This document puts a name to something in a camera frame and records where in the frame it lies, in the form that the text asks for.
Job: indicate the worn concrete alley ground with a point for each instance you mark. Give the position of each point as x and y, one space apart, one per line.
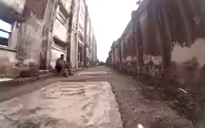
90 103

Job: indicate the person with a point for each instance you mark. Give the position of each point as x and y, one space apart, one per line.
60 64

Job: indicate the robot's own part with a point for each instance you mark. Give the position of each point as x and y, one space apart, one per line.
140 126

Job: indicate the grey stained building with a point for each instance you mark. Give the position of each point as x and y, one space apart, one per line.
33 36

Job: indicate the raised concrete kerb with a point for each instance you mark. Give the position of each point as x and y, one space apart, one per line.
20 80

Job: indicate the stained boundary wall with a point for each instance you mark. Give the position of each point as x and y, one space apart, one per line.
153 43

